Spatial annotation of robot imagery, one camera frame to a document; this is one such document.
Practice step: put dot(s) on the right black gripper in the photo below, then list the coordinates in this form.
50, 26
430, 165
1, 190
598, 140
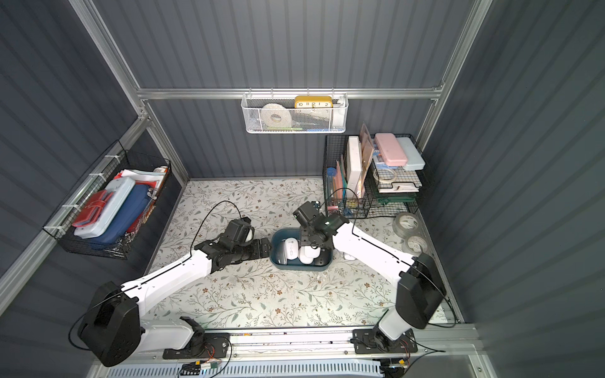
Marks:
309, 241

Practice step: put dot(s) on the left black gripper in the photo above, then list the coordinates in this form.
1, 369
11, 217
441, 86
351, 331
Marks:
257, 248

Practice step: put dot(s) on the white small mouse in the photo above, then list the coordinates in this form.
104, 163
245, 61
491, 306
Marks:
307, 254

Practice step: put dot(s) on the white ribbed logo mouse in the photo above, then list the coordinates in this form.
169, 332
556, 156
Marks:
289, 251

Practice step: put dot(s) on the teal plastic storage box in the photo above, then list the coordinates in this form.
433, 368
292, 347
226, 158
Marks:
320, 264

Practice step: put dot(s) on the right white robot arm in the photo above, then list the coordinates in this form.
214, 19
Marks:
418, 284

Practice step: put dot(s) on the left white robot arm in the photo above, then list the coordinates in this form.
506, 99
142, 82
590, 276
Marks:
112, 329

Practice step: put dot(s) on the white upright box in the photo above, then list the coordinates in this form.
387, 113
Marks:
353, 164

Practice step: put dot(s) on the clear tape roll far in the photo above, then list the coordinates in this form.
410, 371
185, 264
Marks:
406, 225

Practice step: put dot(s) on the clear tape roll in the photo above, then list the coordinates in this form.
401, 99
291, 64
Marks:
416, 245
406, 225

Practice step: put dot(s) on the clear tape roll near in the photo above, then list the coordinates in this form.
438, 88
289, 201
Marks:
416, 245

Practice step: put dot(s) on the pink pencil case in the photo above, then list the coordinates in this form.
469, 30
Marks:
391, 152

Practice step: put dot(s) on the light blue pencil case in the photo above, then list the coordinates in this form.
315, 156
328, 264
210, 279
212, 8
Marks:
415, 161

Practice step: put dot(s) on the white tape roll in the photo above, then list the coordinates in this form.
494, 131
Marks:
275, 116

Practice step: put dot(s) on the white hanging mesh basket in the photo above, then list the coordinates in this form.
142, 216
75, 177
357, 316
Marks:
305, 121

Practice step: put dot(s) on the yellow clock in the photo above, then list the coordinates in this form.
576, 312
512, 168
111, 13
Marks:
313, 102

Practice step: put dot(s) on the white plastic case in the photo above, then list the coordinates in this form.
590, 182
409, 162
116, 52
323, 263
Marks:
121, 189

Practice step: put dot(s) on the red pouch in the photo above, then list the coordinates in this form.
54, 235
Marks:
92, 209

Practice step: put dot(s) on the black wire desk organizer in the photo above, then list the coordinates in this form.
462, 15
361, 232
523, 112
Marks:
384, 195

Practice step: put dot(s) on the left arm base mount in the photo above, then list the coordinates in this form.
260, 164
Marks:
202, 347

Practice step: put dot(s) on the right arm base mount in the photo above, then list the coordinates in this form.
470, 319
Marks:
373, 341

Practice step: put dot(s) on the black wire side basket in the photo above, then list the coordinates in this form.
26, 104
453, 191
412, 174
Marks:
147, 169

